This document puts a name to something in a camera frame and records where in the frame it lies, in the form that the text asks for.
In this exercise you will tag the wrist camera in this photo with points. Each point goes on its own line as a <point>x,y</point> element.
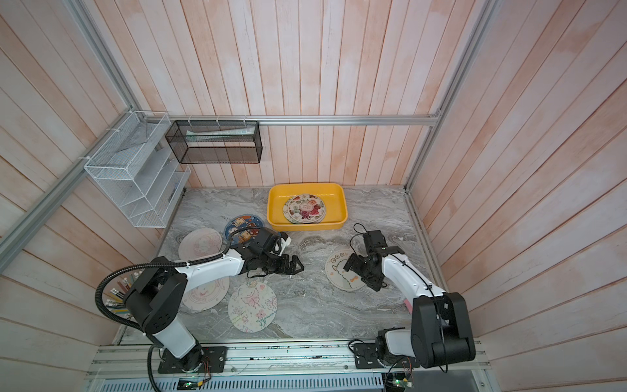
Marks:
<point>374,241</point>
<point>272,242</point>

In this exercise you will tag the black wire mesh basket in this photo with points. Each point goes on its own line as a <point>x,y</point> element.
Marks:
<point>215,141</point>

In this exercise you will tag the alpaca cartoon coaster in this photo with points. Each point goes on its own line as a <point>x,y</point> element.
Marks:
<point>337,275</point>

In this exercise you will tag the pink eraser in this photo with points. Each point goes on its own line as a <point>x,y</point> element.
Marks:
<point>408,305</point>

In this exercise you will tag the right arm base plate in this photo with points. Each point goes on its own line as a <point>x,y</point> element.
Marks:
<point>372,356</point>

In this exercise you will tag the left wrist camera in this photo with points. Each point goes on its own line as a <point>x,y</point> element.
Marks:
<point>272,242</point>

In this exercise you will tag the white pink bow coaster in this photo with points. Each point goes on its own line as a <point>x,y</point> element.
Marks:
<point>206,296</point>

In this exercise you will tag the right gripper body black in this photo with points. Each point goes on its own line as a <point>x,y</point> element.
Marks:
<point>362,266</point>

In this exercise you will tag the yellow plastic storage box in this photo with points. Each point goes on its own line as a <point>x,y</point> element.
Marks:
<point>331,194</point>

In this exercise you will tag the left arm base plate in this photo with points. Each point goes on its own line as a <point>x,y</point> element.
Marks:
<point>210,359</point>

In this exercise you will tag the blue bears cartoon coaster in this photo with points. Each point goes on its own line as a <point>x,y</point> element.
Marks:
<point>243,228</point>

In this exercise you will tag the colored pencils bundle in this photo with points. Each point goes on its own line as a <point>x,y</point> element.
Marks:
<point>116,291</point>

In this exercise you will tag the pink kitty coaster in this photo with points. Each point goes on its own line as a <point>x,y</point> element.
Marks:
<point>199,244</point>

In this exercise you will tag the butterfly floral coaster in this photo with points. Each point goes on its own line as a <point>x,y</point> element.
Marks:
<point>252,307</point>

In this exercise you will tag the red roses floral coaster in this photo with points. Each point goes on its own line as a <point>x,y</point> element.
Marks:
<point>307,209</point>

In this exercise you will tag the green flowers pattern coaster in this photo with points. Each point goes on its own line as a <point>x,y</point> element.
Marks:
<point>286,212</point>

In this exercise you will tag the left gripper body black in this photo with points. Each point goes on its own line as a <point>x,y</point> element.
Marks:
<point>275,264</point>

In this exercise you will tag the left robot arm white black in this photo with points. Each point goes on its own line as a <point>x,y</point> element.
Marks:
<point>155,297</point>

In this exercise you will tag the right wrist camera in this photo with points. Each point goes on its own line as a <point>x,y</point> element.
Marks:
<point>374,241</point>

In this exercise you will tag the white wire mesh shelf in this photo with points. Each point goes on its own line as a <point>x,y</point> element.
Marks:
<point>138,171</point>

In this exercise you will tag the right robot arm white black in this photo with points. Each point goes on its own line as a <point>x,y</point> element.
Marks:
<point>440,333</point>

